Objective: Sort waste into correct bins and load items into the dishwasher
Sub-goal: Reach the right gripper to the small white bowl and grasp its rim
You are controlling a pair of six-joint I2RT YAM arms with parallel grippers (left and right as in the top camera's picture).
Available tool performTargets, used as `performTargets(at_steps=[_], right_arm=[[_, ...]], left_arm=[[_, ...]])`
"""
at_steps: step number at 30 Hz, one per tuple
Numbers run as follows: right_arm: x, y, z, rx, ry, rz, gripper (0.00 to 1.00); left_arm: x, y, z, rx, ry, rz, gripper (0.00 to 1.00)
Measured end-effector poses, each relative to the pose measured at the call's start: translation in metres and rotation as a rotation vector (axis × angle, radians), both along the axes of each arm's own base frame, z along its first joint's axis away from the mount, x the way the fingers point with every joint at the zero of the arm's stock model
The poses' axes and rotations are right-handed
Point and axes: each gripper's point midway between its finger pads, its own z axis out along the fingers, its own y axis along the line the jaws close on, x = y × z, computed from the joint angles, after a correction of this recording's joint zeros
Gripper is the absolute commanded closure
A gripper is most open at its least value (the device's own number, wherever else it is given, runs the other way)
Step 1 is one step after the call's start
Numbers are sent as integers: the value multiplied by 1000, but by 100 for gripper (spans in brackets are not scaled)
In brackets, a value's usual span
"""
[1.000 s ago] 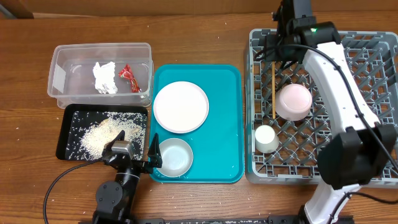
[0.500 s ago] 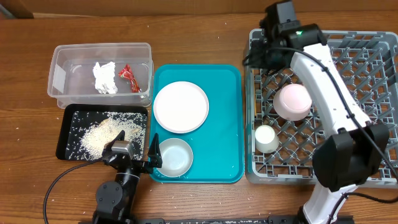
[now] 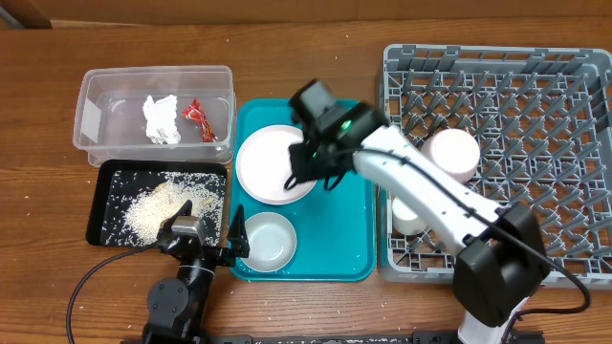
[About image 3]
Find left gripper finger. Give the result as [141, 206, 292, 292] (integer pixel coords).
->
[227, 204, 250, 258]
[160, 200, 192, 232]

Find grey metal bowl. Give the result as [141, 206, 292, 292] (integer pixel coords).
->
[242, 212, 297, 273]

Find rice and food leftovers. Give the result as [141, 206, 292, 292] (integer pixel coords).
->
[100, 170, 226, 247]

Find white napkin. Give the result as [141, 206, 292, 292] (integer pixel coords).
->
[142, 95, 181, 144]

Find red snack wrapper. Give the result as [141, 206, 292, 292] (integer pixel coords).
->
[182, 98, 217, 142]

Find white cup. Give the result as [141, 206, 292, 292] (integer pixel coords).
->
[391, 198, 426, 236]

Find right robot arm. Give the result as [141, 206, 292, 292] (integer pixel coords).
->
[284, 79, 550, 343]

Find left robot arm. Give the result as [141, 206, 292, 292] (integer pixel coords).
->
[142, 201, 250, 343]

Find black waste tray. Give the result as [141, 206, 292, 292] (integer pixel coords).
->
[85, 160, 228, 247]

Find grey dishwasher rack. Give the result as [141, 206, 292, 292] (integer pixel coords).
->
[377, 44, 611, 290]

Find large pink plate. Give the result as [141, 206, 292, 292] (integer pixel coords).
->
[234, 125, 317, 205]

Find teal serving tray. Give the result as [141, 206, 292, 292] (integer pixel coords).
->
[231, 98, 376, 282]

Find clear plastic bin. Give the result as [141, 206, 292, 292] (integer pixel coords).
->
[73, 65, 237, 166]

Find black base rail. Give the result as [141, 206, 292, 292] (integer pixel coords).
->
[119, 329, 546, 344]

